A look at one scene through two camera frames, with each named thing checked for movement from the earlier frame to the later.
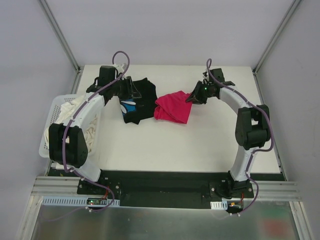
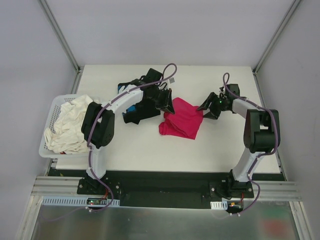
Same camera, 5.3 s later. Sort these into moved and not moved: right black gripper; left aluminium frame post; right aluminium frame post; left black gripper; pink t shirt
Moved: left black gripper; pink t shirt; right black gripper
Not moved: left aluminium frame post; right aluminium frame post
